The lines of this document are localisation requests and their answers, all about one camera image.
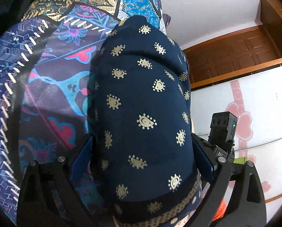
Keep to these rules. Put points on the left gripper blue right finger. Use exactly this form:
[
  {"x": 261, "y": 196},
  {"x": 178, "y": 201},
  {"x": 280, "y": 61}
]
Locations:
[{"x": 247, "y": 203}]

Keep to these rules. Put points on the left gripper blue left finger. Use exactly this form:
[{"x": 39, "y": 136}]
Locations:
[{"x": 47, "y": 195}]

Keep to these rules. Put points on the navy patterned hooded jacket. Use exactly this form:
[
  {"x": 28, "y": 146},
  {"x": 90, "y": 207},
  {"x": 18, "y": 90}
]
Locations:
[{"x": 143, "y": 159}]

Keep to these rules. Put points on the blue patchwork bed quilt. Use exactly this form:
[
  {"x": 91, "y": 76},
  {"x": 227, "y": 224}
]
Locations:
[{"x": 45, "y": 81}]

